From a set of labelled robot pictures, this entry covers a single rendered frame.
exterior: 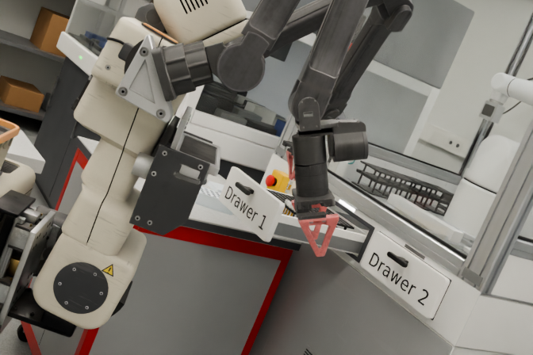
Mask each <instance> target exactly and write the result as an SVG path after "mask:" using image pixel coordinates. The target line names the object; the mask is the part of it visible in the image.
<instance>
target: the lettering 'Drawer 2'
mask: <svg viewBox="0 0 533 355"><path fill-rule="evenodd" d="M374 255H376V256H377V257H378V260H377V263H376V264H375V265H371V264H370V263H371V261H372V259H373V256H374ZM378 262H379V256H378V255H377V254H376V253H375V252H374V253H373V255H372V257H371V259H370V262H369V265H371V266H373V267H375V266H376V265H377V264H378ZM386 267H387V268H389V271H388V270H386V269H384V270H383V273H382V274H383V276H385V277H388V275H389V273H390V267H388V266H386ZM385 271H386V272H388V274H387V275H385V274H384V272H385ZM393 274H394V271H393ZM393 274H392V277H391V281H393V280H394V278H395V277H396V280H395V284H397V283H398V281H399V280H400V279H401V278H402V276H400V278H399V279H398V280H397V277H398V273H397V274H396V275H395V276H394V278H393ZM404 281H407V280H403V281H402V282H401V289H402V290H403V291H406V290H404V289H403V288H402V284H403V285H404V286H406V287H408V281H407V285H406V284H404V283H403V282H404ZM423 291H425V292H426V293H427V295H426V296H425V297H424V298H422V299H419V300H418V302H419V303H421V304H422V305H423V306H424V304H423V303H422V302H420V301H421V300H424V299H426V298H427V297H428V291H427V290H425V289H423Z"/></svg>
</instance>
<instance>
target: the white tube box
mask: <svg viewBox="0 0 533 355"><path fill-rule="evenodd" d="M220 194H221V193H219V192H216V191H213V190H211V189H207V188H204V187H201V189H200V191H199V194H198V195H197V199H196V201H195V204H199V205H201V206H204V207H207V208H211V209H213V210H216V211H219V212H223V213H226V214H229V215H231V216H232V214H233V213H232V212H231V211H230V210H229V209H228V208H227V207H225V206H224V205H223V204H222V203H221V202H220V201H219V197H220Z"/></svg>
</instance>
